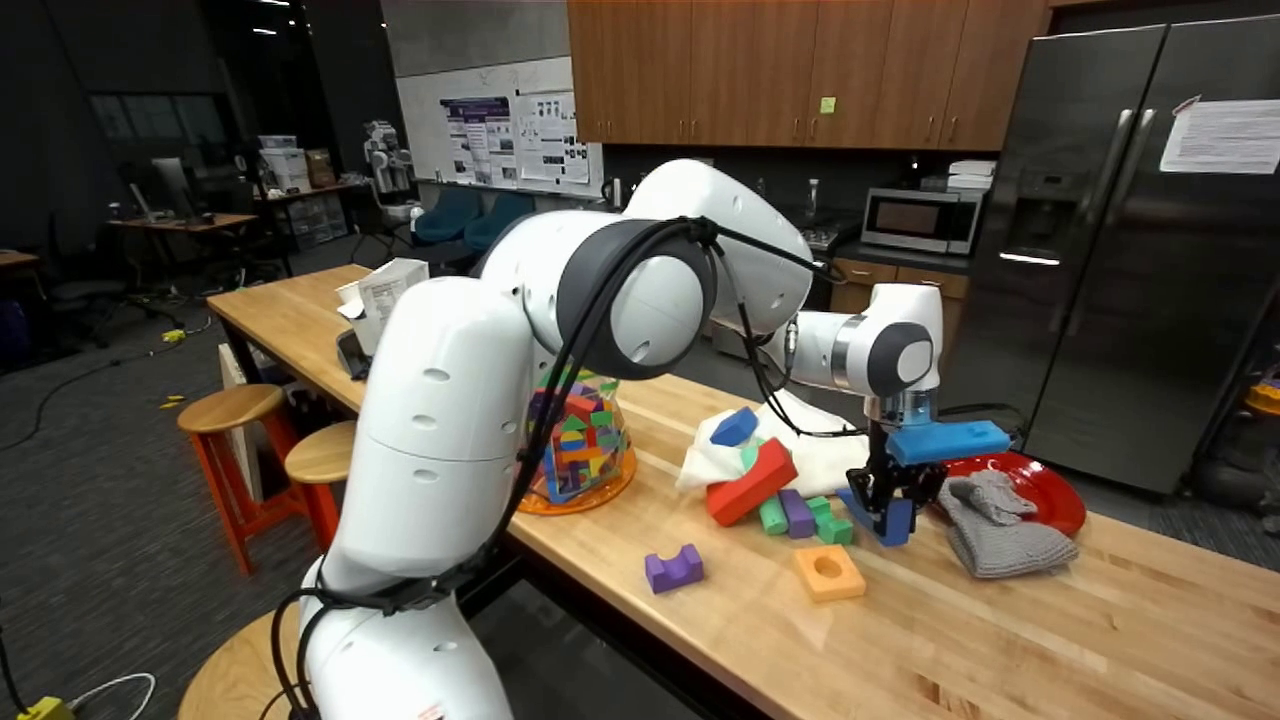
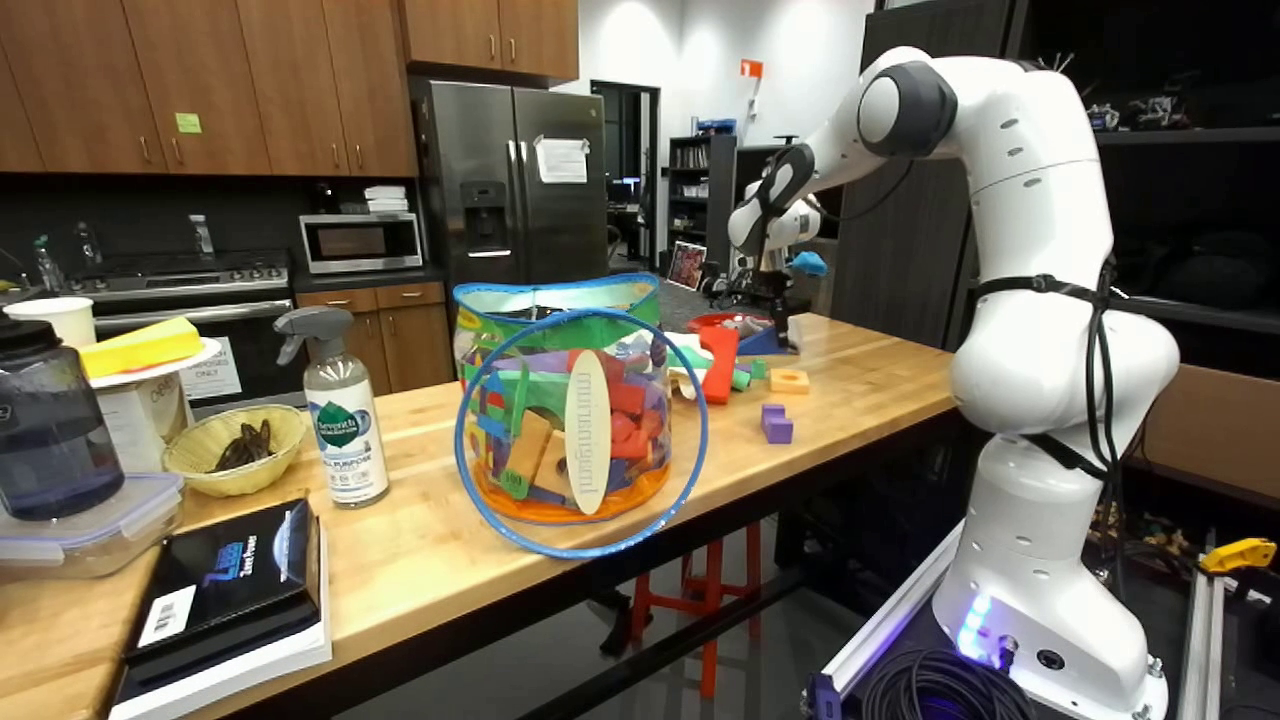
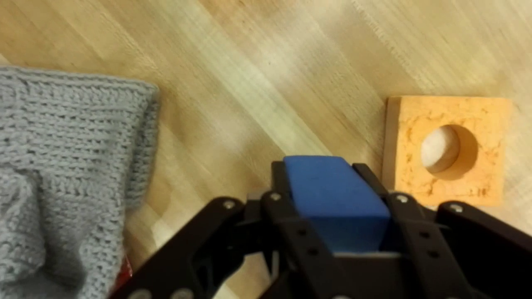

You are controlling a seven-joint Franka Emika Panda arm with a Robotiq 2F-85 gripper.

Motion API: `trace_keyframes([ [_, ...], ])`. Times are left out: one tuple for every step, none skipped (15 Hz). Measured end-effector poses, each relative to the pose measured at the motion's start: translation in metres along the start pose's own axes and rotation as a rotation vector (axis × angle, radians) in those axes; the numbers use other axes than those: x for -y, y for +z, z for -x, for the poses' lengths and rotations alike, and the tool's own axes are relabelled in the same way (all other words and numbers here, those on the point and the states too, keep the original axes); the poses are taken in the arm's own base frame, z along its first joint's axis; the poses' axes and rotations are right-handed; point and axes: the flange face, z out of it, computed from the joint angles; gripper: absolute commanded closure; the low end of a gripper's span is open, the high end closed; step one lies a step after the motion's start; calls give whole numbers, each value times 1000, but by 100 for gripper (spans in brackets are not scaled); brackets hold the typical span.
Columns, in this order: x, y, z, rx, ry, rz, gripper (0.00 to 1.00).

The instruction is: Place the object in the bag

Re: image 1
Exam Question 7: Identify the green stepped foam block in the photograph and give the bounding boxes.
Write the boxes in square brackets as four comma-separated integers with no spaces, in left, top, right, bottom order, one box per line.
[813,498,866,551]

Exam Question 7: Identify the red plate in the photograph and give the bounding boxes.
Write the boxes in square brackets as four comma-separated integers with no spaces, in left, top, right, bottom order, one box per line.
[932,447,1094,541]

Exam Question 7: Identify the clear jar of toys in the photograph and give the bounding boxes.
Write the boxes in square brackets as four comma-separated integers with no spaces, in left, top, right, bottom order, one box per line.
[518,374,639,522]

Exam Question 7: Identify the background wooden desk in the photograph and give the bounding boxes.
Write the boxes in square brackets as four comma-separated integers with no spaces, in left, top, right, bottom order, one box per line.
[106,207,260,293]

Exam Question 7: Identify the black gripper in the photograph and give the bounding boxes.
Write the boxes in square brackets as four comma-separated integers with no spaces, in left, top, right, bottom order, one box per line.
[849,447,932,529]

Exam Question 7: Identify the wooden wall cabinets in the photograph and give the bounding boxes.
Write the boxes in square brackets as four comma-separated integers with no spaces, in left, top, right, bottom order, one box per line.
[570,0,1056,151]

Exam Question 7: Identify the silver microwave oven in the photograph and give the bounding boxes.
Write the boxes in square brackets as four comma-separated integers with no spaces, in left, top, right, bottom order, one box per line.
[855,181,992,261]

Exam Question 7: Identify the small black gadget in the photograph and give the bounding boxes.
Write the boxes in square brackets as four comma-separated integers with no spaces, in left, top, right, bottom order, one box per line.
[331,328,376,383]

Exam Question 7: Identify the blue oval foam block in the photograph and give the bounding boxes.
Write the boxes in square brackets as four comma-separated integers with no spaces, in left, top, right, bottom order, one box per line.
[709,404,766,451]

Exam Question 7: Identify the purple bridge foam block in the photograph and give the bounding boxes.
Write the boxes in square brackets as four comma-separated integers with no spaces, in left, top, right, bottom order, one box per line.
[639,541,709,595]

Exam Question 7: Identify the white cloth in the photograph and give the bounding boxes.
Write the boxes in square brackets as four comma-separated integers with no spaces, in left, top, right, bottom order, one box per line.
[676,383,890,506]

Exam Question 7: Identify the small purple foam block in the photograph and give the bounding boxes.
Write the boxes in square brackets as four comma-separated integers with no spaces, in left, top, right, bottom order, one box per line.
[781,490,822,544]

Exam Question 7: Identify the blue wedge foam block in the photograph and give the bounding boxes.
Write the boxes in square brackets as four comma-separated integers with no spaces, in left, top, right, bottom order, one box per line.
[872,493,919,551]

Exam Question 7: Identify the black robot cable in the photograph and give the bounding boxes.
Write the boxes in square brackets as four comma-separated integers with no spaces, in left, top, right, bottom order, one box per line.
[273,213,872,720]

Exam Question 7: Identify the orange square block with hole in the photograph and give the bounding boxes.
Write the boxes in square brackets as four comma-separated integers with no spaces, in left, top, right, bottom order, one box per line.
[794,541,872,604]

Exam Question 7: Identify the white paper on refrigerator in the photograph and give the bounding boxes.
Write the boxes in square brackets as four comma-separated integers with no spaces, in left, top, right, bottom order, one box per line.
[1158,98,1280,181]

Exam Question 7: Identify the whiteboard with posters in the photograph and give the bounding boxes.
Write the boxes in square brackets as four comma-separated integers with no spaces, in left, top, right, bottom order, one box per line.
[397,53,610,202]

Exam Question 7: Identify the white stacked containers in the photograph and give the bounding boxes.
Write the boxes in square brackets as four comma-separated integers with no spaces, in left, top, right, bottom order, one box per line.
[947,158,1001,192]

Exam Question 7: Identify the gray folded cloth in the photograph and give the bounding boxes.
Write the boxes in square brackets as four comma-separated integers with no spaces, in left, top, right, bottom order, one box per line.
[936,467,1082,583]

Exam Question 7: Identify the red long foam block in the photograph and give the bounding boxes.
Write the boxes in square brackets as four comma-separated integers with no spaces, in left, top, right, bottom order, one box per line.
[703,437,806,532]

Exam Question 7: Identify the stainless steel refrigerator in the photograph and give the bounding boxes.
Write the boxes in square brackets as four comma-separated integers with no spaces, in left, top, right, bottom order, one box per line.
[932,12,1280,502]

